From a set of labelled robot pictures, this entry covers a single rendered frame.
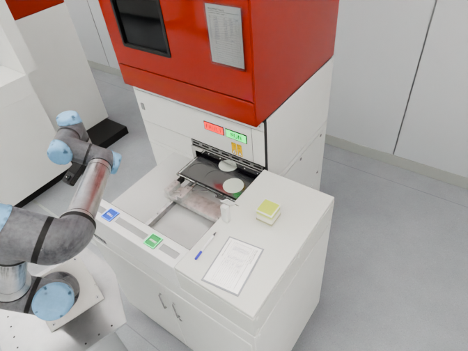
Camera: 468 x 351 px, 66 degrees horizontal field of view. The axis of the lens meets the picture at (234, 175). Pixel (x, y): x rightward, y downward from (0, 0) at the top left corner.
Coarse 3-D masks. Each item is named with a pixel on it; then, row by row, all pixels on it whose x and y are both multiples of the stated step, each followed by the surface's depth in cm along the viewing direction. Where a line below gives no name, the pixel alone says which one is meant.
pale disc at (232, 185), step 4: (228, 180) 172; (232, 180) 172; (236, 180) 171; (240, 180) 171; (224, 184) 170; (228, 184) 170; (232, 184) 170; (236, 184) 170; (240, 184) 169; (224, 188) 168; (228, 188) 168; (232, 188) 168; (236, 188) 168; (240, 188) 167; (228, 192) 166; (232, 192) 166
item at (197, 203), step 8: (176, 192) 172; (176, 200) 169; (192, 200) 167; (200, 200) 167; (208, 200) 166; (192, 208) 164; (200, 208) 163; (208, 208) 162; (216, 208) 162; (208, 216) 159; (216, 216) 159
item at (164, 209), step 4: (188, 184) 180; (192, 184) 180; (168, 204) 171; (172, 204) 172; (164, 208) 169; (168, 208) 170; (160, 212) 167; (164, 212) 169; (156, 216) 166; (160, 216) 168; (148, 220) 164; (152, 220) 164; (156, 220) 166; (148, 224) 163; (152, 224) 165
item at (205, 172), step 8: (200, 160) 185; (208, 160) 184; (216, 160) 184; (192, 168) 181; (200, 168) 180; (208, 168) 180; (216, 168) 179; (192, 176) 176; (200, 176) 176; (208, 176) 175; (216, 176) 175; (224, 176) 174; (232, 176) 174; (240, 176) 173; (248, 176) 173; (256, 176) 172; (208, 184) 171; (216, 184) 171; (248, 184) 169; (224, 192) 166; (240, 192) 165
